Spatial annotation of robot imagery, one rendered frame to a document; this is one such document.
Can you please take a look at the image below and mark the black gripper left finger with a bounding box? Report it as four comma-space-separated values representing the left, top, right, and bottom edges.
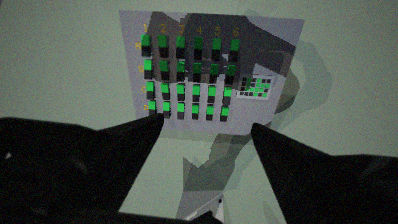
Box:
0, 113, 164, 212

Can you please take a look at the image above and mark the grey switch panel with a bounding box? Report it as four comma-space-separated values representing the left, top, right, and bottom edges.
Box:
118, 10, 305, 136

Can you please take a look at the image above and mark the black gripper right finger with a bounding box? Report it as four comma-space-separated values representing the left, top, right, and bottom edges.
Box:
251, 123, 398, 224

